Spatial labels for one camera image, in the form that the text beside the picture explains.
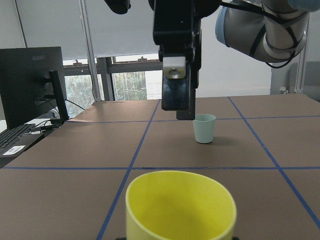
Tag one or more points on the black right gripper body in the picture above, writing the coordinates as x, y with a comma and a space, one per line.
177, 26

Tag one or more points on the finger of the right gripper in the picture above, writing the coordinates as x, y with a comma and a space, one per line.
193, 78
176, 85

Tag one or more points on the yellow cup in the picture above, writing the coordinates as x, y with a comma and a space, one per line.
178, 205

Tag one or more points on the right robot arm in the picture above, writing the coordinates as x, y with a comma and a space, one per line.
270, 31

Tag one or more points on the light green cup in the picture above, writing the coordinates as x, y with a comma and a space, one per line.
204, 128

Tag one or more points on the black computer monitor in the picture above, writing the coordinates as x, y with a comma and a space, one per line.
32, 82

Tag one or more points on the brown table mat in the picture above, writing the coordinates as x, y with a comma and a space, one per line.
266, 152

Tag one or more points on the black keyboard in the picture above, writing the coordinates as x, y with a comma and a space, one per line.
10, 136

